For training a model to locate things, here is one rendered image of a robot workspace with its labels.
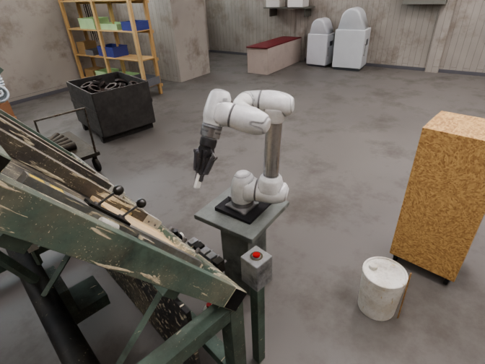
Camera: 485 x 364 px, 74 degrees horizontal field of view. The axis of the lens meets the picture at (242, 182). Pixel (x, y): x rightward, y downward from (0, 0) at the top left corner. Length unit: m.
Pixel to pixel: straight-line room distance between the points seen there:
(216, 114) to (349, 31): 8.32
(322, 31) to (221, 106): 8.69
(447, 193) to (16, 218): 2.48
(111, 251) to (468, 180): 2.24
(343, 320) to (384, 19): 8.54
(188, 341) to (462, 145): 2.01
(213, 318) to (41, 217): 0.99
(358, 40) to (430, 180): 7.17
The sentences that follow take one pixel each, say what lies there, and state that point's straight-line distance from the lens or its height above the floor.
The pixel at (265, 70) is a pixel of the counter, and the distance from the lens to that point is 9.26.
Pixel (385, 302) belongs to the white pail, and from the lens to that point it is 2.58.
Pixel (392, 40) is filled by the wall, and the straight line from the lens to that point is 10.13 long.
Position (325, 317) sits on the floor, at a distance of 2.68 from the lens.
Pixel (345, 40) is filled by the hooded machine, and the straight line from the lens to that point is 9.61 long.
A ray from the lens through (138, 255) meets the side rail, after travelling 1.12.
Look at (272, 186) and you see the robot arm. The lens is 2.10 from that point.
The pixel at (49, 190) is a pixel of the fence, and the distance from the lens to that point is 1.19.
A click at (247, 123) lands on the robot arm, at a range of 1.36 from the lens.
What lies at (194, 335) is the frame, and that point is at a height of 0.79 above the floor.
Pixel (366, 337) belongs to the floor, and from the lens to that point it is 2.65.
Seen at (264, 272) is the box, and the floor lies 0.86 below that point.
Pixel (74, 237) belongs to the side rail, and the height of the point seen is 1.57.
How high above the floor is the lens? 2.14
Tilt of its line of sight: 31 degrees down
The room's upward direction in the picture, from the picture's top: 3 degrees counter-clockwise
